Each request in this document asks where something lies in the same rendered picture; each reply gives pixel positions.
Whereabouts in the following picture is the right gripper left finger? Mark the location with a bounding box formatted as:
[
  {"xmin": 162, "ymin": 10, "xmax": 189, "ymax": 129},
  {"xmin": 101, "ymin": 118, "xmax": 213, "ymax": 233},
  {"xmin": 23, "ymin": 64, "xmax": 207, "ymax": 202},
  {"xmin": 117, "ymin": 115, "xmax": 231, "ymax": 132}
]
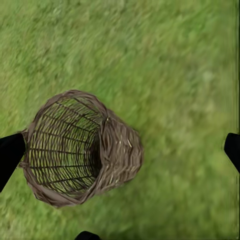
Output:
[{"xmin": 0, "ymin": 133, "xmax": 26, "ymax": 193}]

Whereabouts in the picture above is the wicker basket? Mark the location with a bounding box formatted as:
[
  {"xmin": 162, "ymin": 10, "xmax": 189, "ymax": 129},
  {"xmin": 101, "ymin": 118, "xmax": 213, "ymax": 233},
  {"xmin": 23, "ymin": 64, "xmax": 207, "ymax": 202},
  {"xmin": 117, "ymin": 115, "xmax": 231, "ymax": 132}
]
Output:
[{"xmin": 14, "ymin": 89, "xmax": 145, "ymax": 209}]

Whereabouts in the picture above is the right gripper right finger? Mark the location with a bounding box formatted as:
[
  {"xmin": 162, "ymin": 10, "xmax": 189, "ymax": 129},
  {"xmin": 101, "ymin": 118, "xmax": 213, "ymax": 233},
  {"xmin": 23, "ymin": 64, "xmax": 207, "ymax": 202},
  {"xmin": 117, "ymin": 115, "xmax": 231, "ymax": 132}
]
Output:
[{"xmin": 224, "ymin": 133, "xmax": 240, "ymax": 173}]

